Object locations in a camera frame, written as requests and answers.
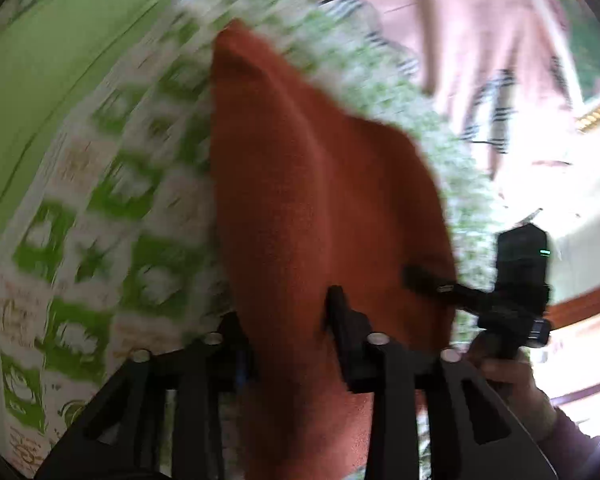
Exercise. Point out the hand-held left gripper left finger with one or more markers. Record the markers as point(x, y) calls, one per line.
point(230, 342)

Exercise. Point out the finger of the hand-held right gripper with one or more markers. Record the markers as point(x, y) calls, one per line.
point(440, 287)

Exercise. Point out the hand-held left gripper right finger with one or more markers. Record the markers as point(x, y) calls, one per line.
point(345, 325)

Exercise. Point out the orange knit sweater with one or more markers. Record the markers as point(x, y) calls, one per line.
point(305, 185)

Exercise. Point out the person's right forearm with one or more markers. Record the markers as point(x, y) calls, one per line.
point(575, 450)

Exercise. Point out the person's right hand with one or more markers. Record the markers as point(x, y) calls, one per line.
point(522, 385)

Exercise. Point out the pink heart print blanket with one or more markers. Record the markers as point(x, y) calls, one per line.
point(455, 20)

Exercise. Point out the green patterned quilt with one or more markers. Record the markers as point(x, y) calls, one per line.
point(55, 85)

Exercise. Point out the brown wooden rail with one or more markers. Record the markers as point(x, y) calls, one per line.
point(585, 302)

